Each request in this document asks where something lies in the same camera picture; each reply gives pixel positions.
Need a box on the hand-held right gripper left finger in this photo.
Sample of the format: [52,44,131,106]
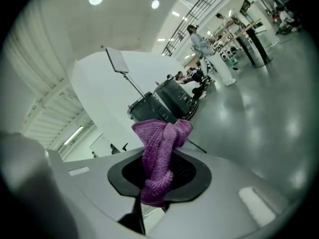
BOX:
[107,152,147,197]

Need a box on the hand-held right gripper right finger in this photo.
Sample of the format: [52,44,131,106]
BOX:
[166,148,212,204]

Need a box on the purple cloth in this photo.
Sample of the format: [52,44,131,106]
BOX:
[131,118,194,208]

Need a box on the ceiling tube light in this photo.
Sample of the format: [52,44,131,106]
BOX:
[63,125,84,145]

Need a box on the white partition panel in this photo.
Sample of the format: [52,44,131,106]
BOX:
[71,50,190,156]

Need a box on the black metal railing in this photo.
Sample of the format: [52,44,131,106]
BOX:
[161,0,240,57]

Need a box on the black pedestal bar table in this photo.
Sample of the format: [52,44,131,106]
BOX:
[233,18,275,67]

